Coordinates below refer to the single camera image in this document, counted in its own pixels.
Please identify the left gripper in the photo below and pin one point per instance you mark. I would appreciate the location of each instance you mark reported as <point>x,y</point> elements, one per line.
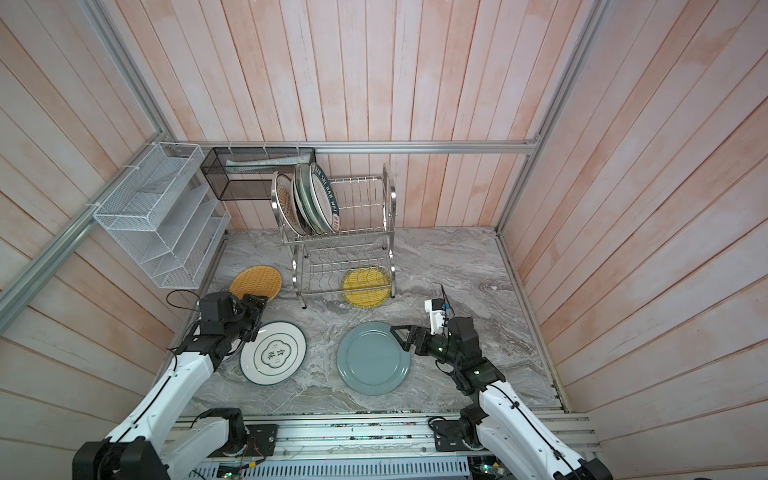
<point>255,302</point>

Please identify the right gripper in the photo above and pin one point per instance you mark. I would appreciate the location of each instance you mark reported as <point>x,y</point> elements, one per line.
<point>414,336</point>

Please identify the orange woven bamboo plate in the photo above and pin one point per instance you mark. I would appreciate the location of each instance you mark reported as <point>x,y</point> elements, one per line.
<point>259,280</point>

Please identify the cream plate with red flowers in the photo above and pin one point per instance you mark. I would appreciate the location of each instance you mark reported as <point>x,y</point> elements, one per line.
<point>296,199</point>

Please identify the stainless steel dish rack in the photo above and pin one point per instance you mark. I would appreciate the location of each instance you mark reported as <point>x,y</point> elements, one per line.
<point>365,238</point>

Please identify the white plate orange sunburst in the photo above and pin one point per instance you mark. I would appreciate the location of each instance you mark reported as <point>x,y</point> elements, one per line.
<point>284,204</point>

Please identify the white plate dark lettered rim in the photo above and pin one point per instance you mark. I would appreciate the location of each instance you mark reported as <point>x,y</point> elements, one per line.
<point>324,199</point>

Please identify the light green flower plate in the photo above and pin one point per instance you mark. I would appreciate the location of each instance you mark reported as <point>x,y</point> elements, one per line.
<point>302,174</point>

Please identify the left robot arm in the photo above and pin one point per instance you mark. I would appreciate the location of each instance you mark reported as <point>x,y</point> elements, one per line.
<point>137,448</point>

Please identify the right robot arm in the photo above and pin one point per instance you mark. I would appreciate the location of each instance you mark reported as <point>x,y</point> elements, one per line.
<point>497,419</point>

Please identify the white plate green clover outline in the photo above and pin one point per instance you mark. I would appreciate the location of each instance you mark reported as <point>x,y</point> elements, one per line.
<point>276,354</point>

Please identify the grey blue round plate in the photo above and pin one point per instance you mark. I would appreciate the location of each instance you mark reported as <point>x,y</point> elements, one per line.
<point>370,360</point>

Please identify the yellow green woven plate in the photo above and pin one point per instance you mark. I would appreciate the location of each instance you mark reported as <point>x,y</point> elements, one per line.
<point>366,287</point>

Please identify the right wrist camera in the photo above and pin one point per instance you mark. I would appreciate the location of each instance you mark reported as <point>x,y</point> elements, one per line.
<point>436,310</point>

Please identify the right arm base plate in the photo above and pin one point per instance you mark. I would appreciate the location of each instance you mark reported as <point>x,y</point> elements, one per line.
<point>453,435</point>

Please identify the aluminium front rail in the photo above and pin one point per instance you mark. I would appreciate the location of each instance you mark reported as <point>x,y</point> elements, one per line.
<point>396,435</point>

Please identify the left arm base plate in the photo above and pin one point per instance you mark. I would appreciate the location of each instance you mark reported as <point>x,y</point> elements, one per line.
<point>261,440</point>

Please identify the white wire mesh shelf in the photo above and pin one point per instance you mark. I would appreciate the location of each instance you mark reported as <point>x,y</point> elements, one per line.
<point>170,225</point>

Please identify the black wire wall basket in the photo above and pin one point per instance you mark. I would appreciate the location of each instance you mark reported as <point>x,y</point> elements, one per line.
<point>246,173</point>

